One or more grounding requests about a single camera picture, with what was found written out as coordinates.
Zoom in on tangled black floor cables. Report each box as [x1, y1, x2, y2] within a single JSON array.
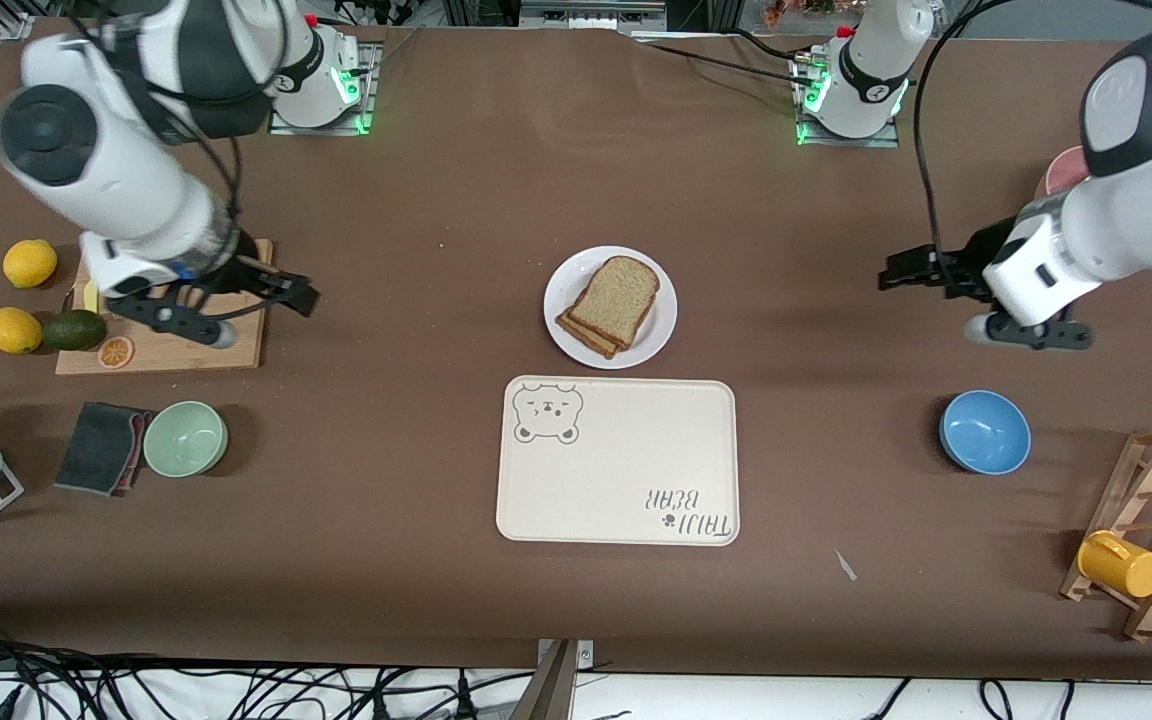
[[0, 620, 537, 720]]

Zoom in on cream bear print tray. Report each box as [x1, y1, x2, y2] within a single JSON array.
[[495, 376, 740, 547]]

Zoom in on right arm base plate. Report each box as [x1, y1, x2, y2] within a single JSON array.
[[268, 28, 382, 136]]

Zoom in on dark green avocado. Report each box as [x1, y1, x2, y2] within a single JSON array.
[[40, 309, 107, 352]]

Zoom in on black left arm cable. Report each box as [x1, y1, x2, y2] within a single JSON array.
[[914, 0, 1152, 263]]

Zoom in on pink bowl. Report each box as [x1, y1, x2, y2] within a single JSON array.
[[1033, 146, 1097, 201]]

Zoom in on wooden cutting board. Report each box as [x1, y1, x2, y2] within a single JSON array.
[[55, 239, 275, 377]]

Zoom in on blue bowl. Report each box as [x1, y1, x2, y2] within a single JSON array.
[[939, 390, 1032, 475]]

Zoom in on white round plate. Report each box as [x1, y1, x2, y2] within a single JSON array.
[[543, 245, 679, 371]]

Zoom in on yellow lemon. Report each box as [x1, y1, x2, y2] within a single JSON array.
[[2, 239, 59, 290], [0, 306, 44, 355]]

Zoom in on brown bread slice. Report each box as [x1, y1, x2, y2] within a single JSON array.
[[568, 255, 661, 351], [555, 310, 627, 361]]

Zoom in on yellow mug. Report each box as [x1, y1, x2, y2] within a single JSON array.
[[1077, 530, 1152, 599]]

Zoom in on grey metal edge bracket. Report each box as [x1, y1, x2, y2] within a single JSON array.
[[536, 638, 595, 671]]

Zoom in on dark grey folded cloth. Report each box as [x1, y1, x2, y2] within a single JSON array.
[[53, 401, 155, 498]]

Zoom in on pale green bowl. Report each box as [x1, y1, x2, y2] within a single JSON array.
[[143, 401, 229, 478]]

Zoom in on black base cable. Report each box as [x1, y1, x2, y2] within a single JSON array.
[[633, 30, 817, 91]]

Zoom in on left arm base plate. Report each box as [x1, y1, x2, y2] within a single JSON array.
[[791, 48, 902, 149]]

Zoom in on dark metal post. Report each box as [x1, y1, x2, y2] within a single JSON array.
[[506, 640, 577, 720]]

